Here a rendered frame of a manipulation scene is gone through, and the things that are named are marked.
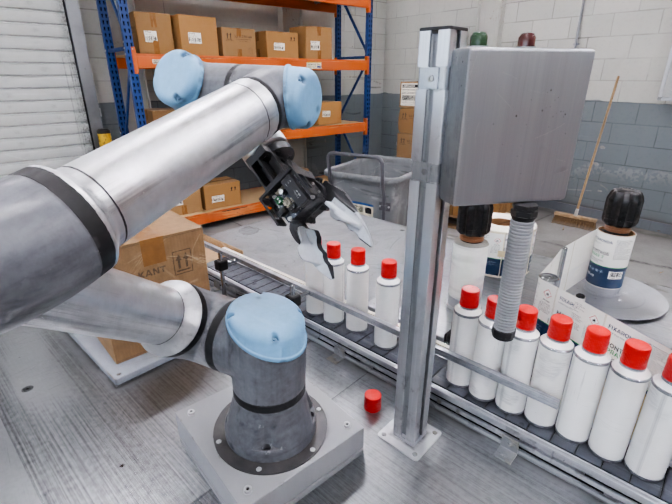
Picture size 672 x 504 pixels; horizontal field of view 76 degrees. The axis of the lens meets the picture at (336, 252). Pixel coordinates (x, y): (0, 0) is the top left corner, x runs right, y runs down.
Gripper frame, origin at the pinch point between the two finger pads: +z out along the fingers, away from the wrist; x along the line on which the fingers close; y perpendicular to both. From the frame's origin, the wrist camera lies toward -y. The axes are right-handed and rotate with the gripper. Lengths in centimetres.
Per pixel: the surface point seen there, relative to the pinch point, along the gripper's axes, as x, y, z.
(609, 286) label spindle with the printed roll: 27, -75, 34
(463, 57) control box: 28.5, 6.7, -7.5
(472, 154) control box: 22.2, 2.8, 1.1
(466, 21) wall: 129, -488, -251
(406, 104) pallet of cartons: 15, -366, -174
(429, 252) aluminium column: 9.2, -3.3, 6.5
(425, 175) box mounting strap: 16.0, -0.2, -1.7
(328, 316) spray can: -25.9, -34.7, -1.0
